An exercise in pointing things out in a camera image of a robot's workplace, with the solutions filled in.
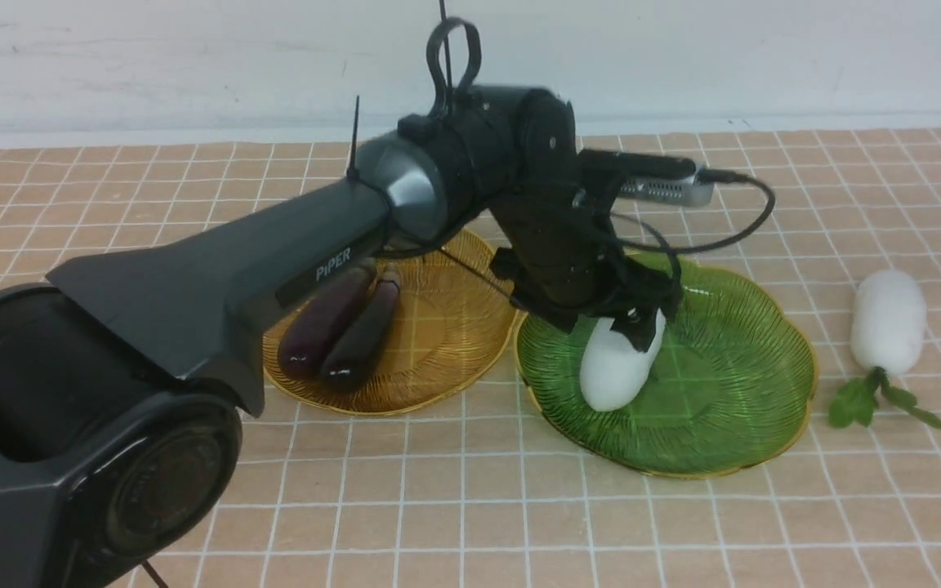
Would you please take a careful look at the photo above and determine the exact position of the green ribbed plastic plate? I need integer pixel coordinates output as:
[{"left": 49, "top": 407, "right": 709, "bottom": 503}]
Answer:
[{"left": 515, "top": 258, "right": 818, "bottom": 479}]

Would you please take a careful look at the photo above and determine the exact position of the black camera cable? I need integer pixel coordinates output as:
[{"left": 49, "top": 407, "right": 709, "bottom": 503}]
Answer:
[{"left": 601, "top": 167, "right": 775, "bottom": 319}]

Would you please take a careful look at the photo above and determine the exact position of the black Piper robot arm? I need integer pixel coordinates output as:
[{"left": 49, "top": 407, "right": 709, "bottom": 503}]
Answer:
[{"left": 0, "top": 87, "right": 699, "bottom": 587}]

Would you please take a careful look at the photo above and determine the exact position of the dark purple toy eggplant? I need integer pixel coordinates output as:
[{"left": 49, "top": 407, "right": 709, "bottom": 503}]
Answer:
[{"left": 321, "top": 264, "right": 402, "bottom": 394}]

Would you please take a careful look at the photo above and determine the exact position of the white toy radish with leaves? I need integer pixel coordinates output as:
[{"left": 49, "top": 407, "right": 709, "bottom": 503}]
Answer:
[{"left": 827, "top": 270, "right": 941, "bottom": 430}]

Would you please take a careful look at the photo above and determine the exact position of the checkered beige tablecloth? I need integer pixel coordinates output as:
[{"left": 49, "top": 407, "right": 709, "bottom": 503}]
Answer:
[{"left": 0, "top": 127, "right": 941, "bottom": 588}]

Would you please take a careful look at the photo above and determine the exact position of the amber ribbed plastic plate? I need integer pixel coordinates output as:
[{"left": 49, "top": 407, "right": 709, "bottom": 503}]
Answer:
[{"left": 262, "top": 229, "right": 518, "bottom": 417}]

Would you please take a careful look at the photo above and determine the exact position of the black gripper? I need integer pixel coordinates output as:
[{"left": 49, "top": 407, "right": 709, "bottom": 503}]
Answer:
[{"left": 488, "top": 155, "right": 683, "bottom": 353}]

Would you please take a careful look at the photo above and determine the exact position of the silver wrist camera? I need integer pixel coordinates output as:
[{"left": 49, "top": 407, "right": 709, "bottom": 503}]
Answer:
[{"left": 578, "top": 149, "right": 714, "bottom": 207}]

